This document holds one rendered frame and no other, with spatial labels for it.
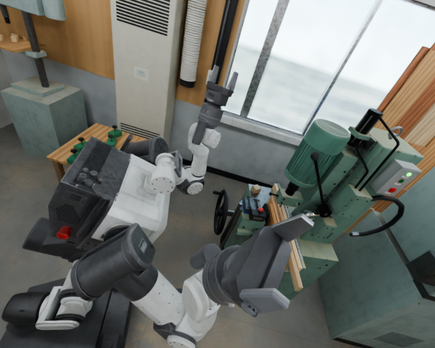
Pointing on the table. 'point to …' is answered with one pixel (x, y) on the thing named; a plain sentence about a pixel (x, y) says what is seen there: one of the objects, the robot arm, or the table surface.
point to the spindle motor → (329, 136)
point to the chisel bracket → (288, 198)
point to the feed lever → (320, 190)
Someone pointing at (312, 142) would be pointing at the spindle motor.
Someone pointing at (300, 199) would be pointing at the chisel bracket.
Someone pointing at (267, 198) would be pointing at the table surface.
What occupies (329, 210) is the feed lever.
